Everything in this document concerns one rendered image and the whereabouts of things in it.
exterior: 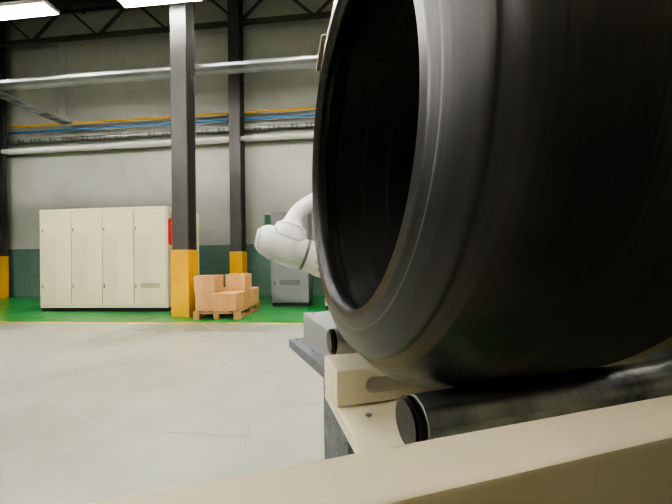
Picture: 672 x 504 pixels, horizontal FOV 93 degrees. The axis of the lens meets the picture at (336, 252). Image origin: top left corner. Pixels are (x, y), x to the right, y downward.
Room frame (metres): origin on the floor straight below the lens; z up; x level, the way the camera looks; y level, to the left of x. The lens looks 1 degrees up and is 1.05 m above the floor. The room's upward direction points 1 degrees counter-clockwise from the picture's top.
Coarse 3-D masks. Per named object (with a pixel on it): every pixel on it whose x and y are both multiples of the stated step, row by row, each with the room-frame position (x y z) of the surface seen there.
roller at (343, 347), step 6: (330, 330) 0.55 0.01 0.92; (336, 330) 0.55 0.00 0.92; (330, 336) 0.54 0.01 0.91; (336, 336) 0.54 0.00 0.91; (330, 342) 0.54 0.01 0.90; (336, 342) 0.53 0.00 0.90; (342, 342) 0.54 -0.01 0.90; (330, 348) 0.54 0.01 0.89; (336, 348) 0.53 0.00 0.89; (342, 348) 0.54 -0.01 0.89; (348, 348) 0.54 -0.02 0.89; (336, 354) 0.55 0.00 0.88
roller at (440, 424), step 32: (480, 384) 0.31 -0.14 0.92; (512, 384) 0.31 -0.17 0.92; (544, 384) 0.31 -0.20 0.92; (576, 384) 0.31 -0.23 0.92; (608, 384) 0.32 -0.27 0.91; (640, 384) 0.33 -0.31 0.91; (416, 416) 0.27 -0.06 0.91; (448, 416) 0.27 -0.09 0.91; (480, 416) 0.28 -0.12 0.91; (512, 416) 0.28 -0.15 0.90; (544, 416) 0.29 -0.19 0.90
